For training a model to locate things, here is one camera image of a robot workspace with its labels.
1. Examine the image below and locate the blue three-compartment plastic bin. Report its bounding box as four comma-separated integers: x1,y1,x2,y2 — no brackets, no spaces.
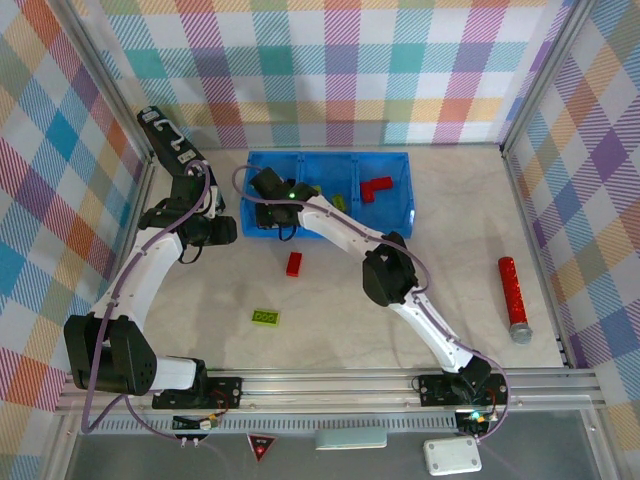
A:
241,151,416,241

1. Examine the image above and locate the upturned lime green lego brick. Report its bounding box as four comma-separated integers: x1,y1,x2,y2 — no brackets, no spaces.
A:
251,309,282,329

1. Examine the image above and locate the red and black triangle sticker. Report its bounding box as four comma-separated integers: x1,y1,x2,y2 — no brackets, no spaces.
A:
247,433,277,464

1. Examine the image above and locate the red glitter tube silver cap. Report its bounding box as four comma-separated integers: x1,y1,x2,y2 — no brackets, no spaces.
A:
497,256,535,346

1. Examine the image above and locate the small circuit board green light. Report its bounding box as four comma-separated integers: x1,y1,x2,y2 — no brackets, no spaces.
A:
455,409,491,436

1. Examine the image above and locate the white plastic box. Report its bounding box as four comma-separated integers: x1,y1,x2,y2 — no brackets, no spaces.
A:
422,437,485,477

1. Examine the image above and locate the dark grey metal panel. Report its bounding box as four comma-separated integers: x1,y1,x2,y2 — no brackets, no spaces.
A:
64,407,606,480

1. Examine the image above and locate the aluminium side rail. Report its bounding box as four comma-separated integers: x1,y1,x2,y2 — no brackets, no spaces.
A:
499,144,581,371
107,158,157,281

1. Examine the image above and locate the black case with white handle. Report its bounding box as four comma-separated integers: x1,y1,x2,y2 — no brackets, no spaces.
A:
137,105,226,216

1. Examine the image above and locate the aluminium corner post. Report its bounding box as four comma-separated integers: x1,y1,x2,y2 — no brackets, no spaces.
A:
59,0,156,166
499,0,599,154

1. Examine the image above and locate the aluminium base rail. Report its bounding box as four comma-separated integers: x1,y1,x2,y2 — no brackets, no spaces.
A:
54,367,601,416

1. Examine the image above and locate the grey slotted cable duct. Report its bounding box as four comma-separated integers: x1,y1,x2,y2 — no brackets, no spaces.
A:
79,417,461,434

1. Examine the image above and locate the small yellow wire connector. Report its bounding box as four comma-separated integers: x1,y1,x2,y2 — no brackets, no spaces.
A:
172,412,224,432

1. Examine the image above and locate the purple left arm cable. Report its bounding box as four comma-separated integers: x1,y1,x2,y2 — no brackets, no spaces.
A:
79,159,211,444

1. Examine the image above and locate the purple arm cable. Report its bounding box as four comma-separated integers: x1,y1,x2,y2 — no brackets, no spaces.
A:
79,159,211,444
232,164,511,444

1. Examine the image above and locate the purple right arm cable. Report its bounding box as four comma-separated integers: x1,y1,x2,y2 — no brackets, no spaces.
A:
232,164,511,444

